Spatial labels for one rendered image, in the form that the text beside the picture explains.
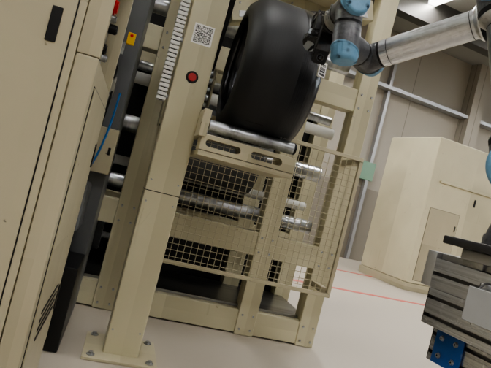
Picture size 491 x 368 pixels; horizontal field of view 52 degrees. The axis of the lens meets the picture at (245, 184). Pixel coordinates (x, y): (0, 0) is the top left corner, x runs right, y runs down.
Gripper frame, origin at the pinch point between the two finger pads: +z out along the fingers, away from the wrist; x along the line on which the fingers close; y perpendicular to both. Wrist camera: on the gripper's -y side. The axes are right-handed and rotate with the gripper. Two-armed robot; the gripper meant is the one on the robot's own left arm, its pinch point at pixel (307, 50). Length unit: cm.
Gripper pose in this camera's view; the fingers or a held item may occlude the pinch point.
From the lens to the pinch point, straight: 173.2
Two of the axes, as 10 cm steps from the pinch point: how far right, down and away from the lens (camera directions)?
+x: -9.4, -2.5, -2.3
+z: -2.5, 0.7, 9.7
